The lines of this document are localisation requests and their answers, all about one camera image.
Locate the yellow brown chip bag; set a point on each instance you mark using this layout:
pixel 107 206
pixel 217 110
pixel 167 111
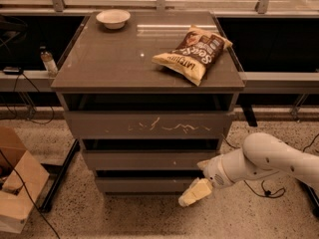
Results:
pixel 197 52

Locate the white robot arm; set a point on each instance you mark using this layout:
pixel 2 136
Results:
pixel 261 155

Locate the grey drawer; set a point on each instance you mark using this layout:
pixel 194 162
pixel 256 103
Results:
pixel 132 185
pixel 145 160
pixel 148 125

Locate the grey middle drawer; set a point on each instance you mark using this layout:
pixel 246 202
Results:
pixel 145 160

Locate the grey drawer cabinet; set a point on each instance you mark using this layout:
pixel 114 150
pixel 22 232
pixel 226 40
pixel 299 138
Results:
pixel 112 71

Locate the black right stand leg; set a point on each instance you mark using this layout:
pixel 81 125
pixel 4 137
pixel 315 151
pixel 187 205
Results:
pixel 314 199

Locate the grey bottom drawer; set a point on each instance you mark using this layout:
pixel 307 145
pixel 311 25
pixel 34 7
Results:
pixel 132 185

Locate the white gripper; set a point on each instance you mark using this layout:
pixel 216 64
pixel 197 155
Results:
pixel 214 172

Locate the grey top drawer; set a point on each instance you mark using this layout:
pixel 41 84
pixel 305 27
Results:
pixel 148 125

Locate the black stand leg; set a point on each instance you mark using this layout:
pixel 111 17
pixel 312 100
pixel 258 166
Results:
pixel 58 172
pixel 314 199

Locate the cardboard box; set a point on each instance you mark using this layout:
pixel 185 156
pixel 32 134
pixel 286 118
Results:
pixel 24 179

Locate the small glass bottle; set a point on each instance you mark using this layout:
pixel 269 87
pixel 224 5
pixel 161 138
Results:
pixel 49 62

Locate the black left stand leg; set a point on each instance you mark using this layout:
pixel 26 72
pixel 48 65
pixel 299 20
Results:
pixel 58 172

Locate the small black device on ledge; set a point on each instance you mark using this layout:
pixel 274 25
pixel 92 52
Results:
pixel 13 71

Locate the white ceramic bowl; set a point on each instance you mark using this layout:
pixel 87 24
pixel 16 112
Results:
pixel 114 18

